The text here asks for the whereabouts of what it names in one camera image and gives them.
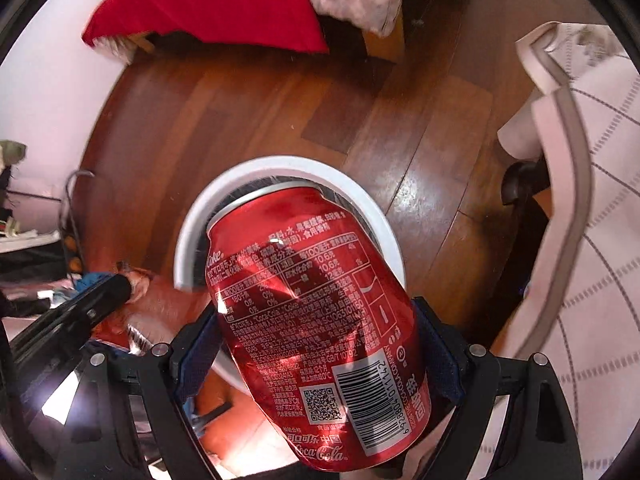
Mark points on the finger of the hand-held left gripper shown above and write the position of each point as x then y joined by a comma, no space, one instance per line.
55,332
107,292

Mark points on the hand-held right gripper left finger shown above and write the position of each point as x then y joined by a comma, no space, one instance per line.
196,364

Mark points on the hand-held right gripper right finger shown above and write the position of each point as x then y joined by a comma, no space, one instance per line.
441,360

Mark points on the red soda can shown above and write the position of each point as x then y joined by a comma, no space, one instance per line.
300,310

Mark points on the white round waste bin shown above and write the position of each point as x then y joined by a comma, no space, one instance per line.
300,165

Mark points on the blue cloth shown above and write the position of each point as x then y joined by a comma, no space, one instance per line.
95,281

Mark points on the grey green cloth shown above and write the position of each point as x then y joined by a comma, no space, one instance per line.
11,152

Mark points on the white checked tablecloth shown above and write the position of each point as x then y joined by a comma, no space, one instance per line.
600,210

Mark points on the red blanket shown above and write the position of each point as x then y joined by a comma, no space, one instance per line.
200,5

